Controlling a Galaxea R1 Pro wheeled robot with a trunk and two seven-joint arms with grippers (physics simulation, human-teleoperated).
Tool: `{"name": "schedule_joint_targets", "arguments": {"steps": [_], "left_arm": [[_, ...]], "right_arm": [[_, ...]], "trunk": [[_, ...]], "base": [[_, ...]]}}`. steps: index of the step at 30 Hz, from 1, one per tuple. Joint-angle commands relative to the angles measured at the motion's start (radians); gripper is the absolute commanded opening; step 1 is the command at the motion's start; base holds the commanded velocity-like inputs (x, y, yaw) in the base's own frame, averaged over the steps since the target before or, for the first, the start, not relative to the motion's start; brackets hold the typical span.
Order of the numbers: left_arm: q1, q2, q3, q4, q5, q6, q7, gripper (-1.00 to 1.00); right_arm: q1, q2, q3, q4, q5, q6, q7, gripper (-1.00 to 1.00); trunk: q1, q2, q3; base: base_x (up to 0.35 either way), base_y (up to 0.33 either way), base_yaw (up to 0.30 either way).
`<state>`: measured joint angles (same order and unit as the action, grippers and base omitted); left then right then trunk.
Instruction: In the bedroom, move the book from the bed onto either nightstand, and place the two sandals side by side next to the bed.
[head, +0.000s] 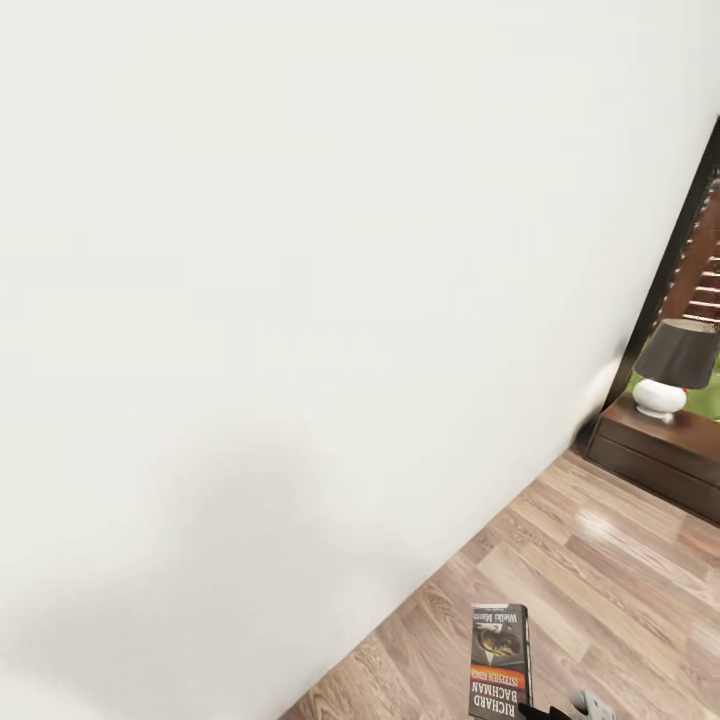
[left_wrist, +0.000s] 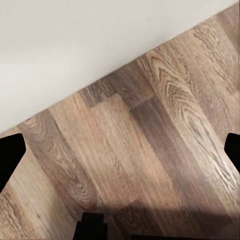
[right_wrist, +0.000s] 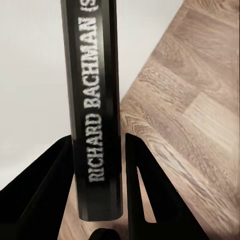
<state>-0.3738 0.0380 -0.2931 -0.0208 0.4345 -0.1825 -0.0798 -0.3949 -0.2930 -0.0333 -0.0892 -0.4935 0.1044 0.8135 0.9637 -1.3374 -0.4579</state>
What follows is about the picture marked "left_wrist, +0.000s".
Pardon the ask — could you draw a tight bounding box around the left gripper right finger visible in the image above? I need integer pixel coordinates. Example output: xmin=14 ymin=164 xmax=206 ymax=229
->
xmin=224 ymin=133 xmax=240 ymax=173

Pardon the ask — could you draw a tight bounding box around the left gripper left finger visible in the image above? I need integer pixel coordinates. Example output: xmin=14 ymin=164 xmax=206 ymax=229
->
xmin=0 ymin=133 xmax=26 ymax=193

